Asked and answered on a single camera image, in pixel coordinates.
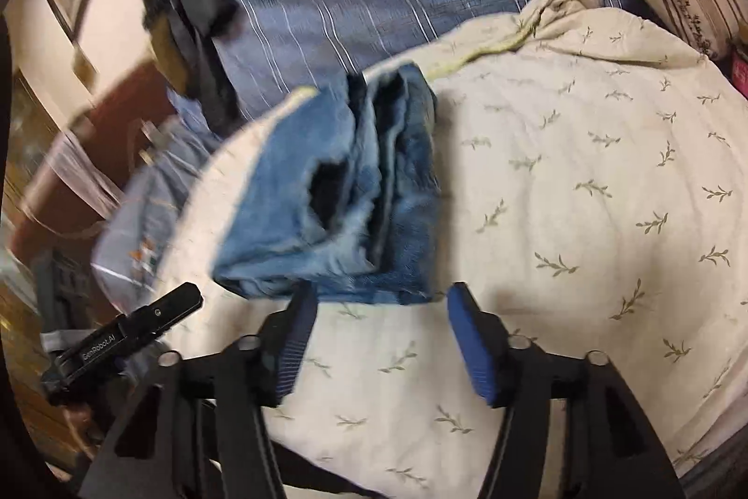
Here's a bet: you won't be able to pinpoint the blue denim jeans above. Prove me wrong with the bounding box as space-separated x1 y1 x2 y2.
210 63 440 305

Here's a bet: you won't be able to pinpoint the light blue printed cloth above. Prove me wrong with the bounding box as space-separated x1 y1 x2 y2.
91 90 221 313

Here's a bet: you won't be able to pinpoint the cream leaf-print bed sheet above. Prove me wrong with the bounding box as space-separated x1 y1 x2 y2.
157 0 748 499

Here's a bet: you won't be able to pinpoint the black cap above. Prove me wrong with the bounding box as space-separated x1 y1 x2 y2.
142 0 244 138

